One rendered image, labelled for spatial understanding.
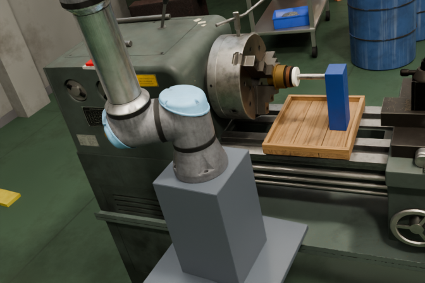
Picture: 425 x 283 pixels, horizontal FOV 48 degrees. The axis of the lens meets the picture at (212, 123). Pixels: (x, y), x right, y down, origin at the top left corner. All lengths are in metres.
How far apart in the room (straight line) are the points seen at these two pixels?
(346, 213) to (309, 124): 0.38
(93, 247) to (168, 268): 1.41
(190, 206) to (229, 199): 0.11
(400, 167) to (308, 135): 0.38
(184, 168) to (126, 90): 0.26
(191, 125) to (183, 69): 0.46
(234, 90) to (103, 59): 0.64
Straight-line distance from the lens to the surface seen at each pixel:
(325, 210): 1.94
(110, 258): 2.81
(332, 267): 2.45
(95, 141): 1.95
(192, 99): 1.16
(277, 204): 1.98
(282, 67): 1.70
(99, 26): 1.07
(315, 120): 1.81
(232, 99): 1.65
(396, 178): 1.50
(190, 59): 1.65
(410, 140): 1.54
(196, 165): 1.22
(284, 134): 1.76
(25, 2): 5.00
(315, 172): 1.72
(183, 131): 1.18
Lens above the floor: 1.84
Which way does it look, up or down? 30 degrees down
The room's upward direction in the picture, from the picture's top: 13 degrees counter-clockwise
